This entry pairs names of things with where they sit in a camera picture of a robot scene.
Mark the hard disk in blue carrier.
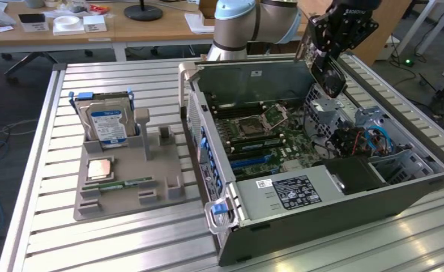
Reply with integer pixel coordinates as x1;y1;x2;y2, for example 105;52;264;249
66;90;137;148

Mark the stack of white papers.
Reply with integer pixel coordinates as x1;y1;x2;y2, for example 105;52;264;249
184;12;216;35

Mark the metal socket cover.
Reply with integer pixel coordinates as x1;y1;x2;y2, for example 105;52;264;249
260;103;293;133

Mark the white box with tape roll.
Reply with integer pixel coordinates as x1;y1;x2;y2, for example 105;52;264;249
52;15;86;36

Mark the CPU socket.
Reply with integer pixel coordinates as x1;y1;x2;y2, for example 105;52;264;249
232;115;271;141

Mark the red wire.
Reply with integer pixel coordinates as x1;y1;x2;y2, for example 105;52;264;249
347;129;367;154

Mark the cardboard box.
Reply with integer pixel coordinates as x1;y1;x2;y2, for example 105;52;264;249
199;0;219;19

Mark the blue wire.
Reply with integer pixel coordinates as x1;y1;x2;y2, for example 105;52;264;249
364;124;397;156

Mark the wooden cabinet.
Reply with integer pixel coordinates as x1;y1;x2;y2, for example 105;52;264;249
309;0;412;66

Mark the copper CPU chip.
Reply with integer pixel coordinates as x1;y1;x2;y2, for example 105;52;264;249
86;159;114;181

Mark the black graphics card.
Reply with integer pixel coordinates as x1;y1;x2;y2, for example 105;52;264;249
295;36;349;99

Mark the white floor cable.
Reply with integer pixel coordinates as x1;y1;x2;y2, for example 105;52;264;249
0;118;38;136

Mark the case latch with blue tab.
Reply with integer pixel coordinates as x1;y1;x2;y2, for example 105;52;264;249
203;196;240;235

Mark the installed RAM stick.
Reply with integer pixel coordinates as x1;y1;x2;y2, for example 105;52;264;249
231;138;284;153

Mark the open grey PC case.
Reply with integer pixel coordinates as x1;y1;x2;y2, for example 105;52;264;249
179;50;444;267

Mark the white table frame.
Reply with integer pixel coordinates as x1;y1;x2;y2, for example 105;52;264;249
395;0;444;78

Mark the wooden desk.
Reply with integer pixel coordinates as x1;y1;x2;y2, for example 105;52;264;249
0;0;321;55

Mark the blue expansion slot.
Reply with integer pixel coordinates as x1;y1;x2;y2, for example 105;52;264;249
229;154;272;170

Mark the metal disk bay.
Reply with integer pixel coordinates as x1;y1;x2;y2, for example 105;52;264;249
368;149;435;185

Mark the grey parts rack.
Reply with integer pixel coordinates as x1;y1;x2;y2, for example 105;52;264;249
72;107;188;222

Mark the grey power supply unit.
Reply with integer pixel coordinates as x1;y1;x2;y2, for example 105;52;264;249
231;165;347;222

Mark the green RAM stick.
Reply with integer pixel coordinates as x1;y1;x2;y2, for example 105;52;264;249
81;176;152;192

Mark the black chair base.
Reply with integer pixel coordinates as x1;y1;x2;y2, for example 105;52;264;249
2;49;94;84

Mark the green motherboard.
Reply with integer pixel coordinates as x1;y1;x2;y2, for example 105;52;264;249
205;93;331;182

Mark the black lamp base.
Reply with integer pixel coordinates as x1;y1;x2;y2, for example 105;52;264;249
123;0;164;22

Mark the metal drive cage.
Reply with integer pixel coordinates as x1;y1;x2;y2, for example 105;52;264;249
304;82;360;137

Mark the small white box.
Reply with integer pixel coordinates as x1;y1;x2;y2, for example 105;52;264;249
81;15;108;33

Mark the white device with red button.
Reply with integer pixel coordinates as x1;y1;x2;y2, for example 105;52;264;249
377;35;401;62

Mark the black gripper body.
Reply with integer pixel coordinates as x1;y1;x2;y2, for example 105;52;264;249
307;0;380;57

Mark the black box on white card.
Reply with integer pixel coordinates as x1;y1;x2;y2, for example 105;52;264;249
18;12;50;33

